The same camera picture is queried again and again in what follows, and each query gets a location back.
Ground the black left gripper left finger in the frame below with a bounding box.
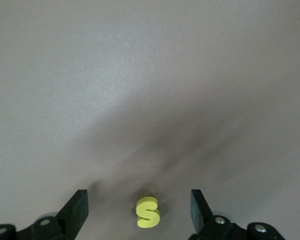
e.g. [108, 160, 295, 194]
[0, 189, 89, 240]

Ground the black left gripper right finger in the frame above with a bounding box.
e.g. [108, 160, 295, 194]
[188, 189, 283, 240]

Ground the yellow foam letter s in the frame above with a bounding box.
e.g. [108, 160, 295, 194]
[135, 196, 161, 229]

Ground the brown table cover sheet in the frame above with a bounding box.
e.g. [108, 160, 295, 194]
[0, 0, 300, 240]

